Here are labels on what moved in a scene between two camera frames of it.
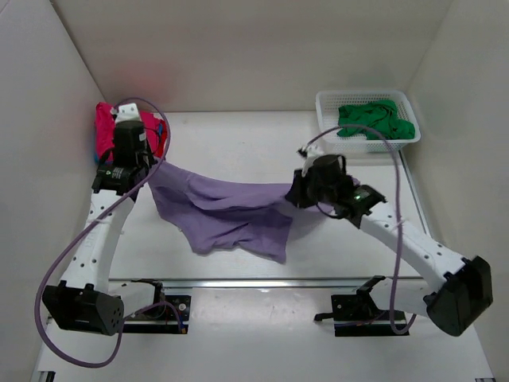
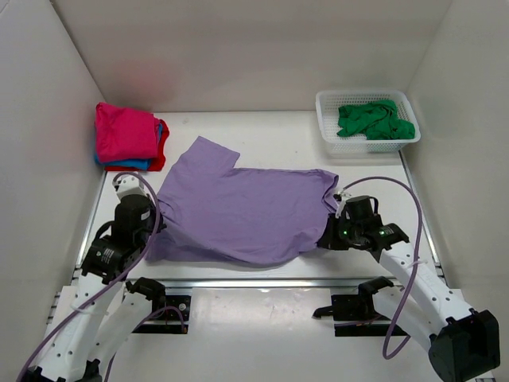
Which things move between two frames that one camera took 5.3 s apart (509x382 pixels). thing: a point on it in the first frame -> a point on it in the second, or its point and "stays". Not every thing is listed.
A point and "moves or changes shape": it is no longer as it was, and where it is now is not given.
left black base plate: [161, 319] stays
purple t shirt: [211, 215] moves or changes shape
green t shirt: [381, 116] stays
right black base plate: [359, 315] stays
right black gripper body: [308, 192] -> [343, 233]
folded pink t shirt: [105, 127] stays
